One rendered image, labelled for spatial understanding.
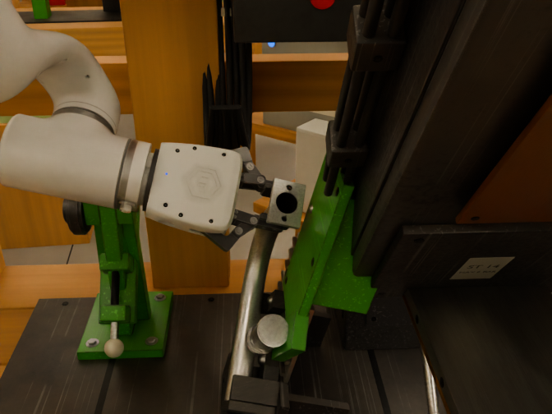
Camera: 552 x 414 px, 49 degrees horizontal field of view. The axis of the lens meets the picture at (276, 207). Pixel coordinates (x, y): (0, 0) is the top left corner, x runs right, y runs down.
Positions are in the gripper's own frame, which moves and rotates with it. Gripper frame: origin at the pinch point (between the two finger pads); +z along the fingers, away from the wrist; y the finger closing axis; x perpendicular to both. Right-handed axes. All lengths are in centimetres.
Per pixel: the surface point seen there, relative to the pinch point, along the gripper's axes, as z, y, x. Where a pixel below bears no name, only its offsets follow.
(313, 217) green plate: 3.9, -1.4, -3.6
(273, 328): 1.9, -14.5, -0.2
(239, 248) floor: 23, 44, 209
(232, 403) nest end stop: -0.1, -23.3, 8.1
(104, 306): -18.5, -13.1, 22.2
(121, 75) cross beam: -24.7, 25.0, 25.4
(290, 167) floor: 53, 114, 268
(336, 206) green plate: 3.9, -2.7, -12.5
